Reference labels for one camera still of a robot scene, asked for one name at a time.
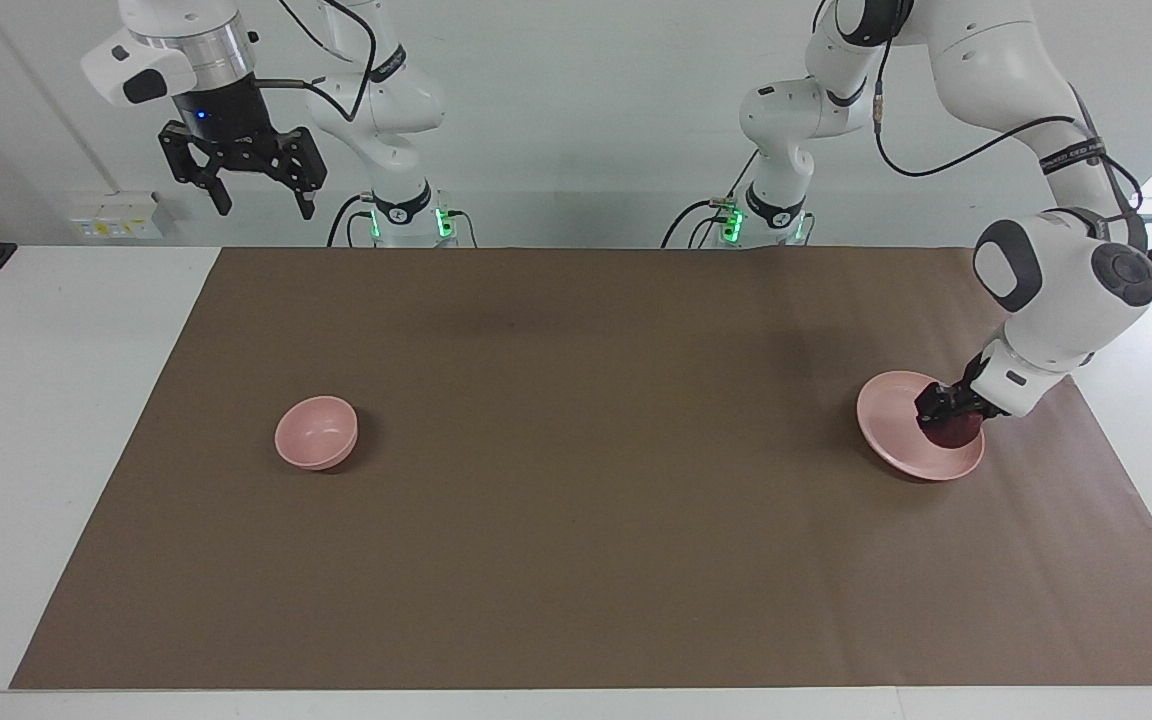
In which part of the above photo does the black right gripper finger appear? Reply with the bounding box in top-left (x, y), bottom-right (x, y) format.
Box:
top-left (271, 127), bottom-right (327, 221)
top-left (158, 122), bottom-right (234, 216)

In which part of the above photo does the dark red apple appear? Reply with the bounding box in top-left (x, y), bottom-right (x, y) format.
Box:
top-left (918, 400), bottom-right (983, 451)

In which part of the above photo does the pink plate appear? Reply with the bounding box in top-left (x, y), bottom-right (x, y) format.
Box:
top-left (856, 370), bottom-right (986, 482)

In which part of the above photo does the pink bowl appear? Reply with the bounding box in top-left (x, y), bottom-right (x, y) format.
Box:
top-left (274, 395), bottom-right (360, 472)

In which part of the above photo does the brown paper table mat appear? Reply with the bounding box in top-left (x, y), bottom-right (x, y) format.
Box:
top-left (9, 247), bottom-right (1152, 691)

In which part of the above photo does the black base power cable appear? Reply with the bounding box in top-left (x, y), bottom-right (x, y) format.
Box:
top-left (328, 193), bottom-right (377, 248)
top-left (663, 150), bottom-right (759, 249)

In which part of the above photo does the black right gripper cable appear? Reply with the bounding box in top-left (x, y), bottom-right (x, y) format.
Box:
top-left (254, 0), bottom-right (379, 123)

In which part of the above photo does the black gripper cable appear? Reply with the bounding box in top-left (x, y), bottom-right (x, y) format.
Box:
top-left (871, 0), bottom-right (1147, 216)
top-left (254, 0), bottom-right (379, 123)

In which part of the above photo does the white wall socket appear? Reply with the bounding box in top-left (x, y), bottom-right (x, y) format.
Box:
top-left (71, 192), bottom-right (177, 241)

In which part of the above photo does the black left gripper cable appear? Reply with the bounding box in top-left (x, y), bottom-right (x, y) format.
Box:
top-left (871, 0), bottom-right (1147, 216)

